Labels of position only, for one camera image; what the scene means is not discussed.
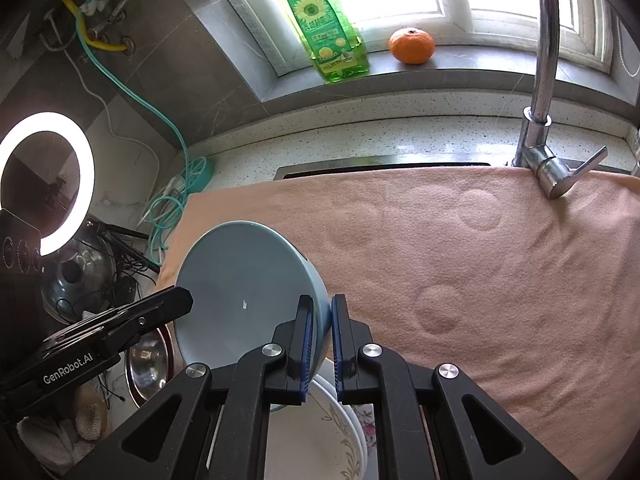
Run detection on orange tangerine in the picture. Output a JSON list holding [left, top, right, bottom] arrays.
[[388, 27, 436, 65]]

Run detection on white plate beige leaves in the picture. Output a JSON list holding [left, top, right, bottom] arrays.
[[265, 382, 360, 479]]

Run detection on green dish soap bottle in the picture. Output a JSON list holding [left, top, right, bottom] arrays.
[[285, 0, 370, 82]]

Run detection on black tripod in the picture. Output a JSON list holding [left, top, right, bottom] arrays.
[[86, 218, 160, 274]]

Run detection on white window frame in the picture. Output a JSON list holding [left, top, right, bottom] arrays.
[[229, 0, 613, 75]]

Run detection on light blue ceramic bowl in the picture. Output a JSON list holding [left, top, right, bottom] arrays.
[[175, 221, 332, 370]]

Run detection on pink towel mat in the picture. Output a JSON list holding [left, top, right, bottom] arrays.
[[156, 164, 640, 480]]

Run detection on chrome kitchen faucet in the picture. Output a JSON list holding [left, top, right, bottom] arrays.
[[513, 0, 608, 200]]

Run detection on white gloved left hand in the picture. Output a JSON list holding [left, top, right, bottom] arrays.
[[16, 382, 112, 476]]

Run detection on white ring light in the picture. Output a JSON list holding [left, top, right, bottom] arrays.
[[1, 112, 96, 275]]

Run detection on glass pot lid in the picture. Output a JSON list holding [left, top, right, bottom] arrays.
[[42, 222, 116, 325]]

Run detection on small pink flower plate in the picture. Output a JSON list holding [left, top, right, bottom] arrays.
[[346, 404, 378, 480]]

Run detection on yellow gas hose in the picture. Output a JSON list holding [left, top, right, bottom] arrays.
[[60, 0, 129, 53]]

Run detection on red steel bowl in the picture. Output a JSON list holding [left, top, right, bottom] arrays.
[[125, 326, 174, 408]]

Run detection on large pink rose plate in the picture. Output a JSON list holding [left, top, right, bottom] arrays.
[[314, 374, 368, 478]]

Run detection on teal hose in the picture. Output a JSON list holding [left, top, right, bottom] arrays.
[[74, 8, 216, 267]]

